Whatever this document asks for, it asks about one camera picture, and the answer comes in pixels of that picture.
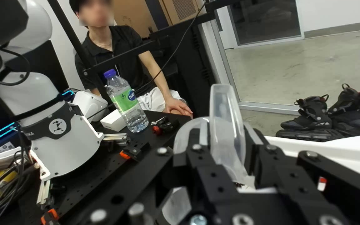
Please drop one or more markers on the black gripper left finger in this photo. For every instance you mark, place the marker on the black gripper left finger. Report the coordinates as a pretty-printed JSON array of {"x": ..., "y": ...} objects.
[{"x": 212, "y": 191}]

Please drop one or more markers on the seated person in black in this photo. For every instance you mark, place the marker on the seated person in black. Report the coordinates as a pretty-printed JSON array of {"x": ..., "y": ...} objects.
[{"x": 105, "y": 40}]

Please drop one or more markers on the water bottle blue cap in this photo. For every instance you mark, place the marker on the water bottle blue cap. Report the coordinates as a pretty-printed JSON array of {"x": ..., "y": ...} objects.
[{"x": 125, "y": 100}]

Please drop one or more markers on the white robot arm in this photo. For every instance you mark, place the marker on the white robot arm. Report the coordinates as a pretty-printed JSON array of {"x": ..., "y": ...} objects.
[{"x": 33, "y": 98}]

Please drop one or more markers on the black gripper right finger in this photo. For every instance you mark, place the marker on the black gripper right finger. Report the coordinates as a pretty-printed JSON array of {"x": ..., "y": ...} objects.
[{"x": 271, "y": 167}]

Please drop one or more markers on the clear plastic jug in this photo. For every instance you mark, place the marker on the clear plastic jug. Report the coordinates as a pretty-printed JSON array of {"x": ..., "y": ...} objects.
[{"x": 226, "y": 135}]

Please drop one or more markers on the black inline skates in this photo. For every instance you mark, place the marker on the black inline skates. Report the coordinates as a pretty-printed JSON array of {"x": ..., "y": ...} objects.
[{"x": 316, "y": 121}]

